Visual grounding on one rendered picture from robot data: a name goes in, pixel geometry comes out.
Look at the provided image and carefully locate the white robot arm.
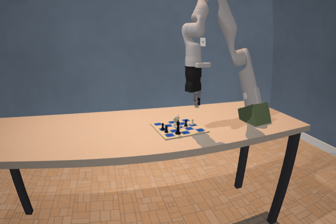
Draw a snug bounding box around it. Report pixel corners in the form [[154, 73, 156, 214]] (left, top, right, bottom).
[[182, 0, 261, 106]]

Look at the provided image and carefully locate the blue and cream chessboard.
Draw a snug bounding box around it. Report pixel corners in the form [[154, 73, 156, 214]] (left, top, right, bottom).
[[150, 118, 210, 140]]

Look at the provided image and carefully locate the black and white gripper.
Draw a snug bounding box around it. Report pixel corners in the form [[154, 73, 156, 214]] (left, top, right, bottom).
[[185, 56, 211, 106]]

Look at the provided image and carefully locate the black chess king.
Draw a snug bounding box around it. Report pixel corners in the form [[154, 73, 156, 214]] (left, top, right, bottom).
[[175, 120, 181, 135]]

